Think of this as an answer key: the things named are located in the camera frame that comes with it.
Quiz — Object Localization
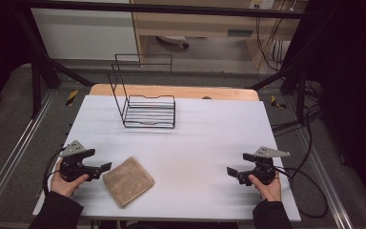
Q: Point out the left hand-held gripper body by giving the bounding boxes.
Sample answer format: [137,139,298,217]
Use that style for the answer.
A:
[58,139,93,183]

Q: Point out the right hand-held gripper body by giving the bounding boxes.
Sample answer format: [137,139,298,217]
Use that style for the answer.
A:
[250,146,292,186]

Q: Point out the brown towel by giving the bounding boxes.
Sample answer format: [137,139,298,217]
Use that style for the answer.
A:
[102,156,156,209]

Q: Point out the black wire rack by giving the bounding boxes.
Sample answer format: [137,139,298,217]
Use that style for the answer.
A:
[107,53,177,130]

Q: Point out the person's left hand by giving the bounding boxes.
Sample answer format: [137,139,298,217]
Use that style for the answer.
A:
[50,158,91,198]

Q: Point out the person's right hand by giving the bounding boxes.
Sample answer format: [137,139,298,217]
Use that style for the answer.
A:
[247,173,283,202]

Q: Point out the white table sheet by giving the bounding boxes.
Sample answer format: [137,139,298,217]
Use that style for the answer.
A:
[32,94,302,223]

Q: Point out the yellow black tape strip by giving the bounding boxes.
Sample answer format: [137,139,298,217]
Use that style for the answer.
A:
[65,89,80,108]
[269,94,288,111]

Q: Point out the wooden table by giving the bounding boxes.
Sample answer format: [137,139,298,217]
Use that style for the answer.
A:
[89,83,261,102]

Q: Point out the dark curtain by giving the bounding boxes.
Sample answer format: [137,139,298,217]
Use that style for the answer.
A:
[294,0,366,218]
[0,0,34,120]

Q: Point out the white cabinet panel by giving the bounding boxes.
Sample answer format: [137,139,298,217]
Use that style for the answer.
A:
[30,7,140,62]

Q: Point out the light wooden desk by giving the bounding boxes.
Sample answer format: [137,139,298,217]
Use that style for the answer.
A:
[130,0,310,70]

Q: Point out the white chair base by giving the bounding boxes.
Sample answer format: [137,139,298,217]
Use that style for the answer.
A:
[155,34,191,50]

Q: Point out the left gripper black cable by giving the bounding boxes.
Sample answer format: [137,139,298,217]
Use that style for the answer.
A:
[42,147,67,197]

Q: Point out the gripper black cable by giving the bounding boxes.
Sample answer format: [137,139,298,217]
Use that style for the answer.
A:
[42,147,67,197]
[274,127,329,219]

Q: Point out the black floor cables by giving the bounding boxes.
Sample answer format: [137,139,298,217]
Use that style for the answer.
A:
[271,80,324,138]

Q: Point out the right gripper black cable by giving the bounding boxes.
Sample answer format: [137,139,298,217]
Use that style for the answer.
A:
[274,127,329,219]

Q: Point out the aluminium floor rail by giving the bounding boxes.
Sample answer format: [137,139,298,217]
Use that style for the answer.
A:
[294,125,355,229]
[0,90,57,221]

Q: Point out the hanging cables bundle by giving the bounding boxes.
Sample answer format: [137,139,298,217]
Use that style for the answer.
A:
[254,14,284,73]

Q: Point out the white wall outlet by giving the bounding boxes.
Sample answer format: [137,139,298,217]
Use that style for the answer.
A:
[249,0,276,10]

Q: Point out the black metal frame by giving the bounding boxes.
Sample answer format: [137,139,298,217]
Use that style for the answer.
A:
[10,0,342,121]

